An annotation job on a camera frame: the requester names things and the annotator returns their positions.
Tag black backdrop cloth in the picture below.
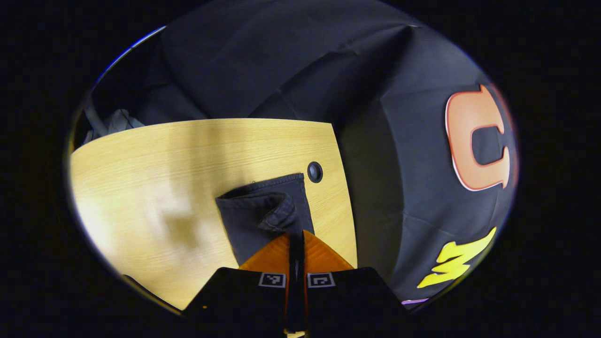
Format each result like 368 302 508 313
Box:
89 0 520 307

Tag black jeans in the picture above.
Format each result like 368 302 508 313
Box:
215 173 316 266

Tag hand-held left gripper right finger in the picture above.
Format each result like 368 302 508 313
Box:
297 230 410 338

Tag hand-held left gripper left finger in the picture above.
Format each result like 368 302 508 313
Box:
181 232 294 338

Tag white crumpled cloth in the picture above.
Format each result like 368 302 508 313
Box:
84 108 145 144

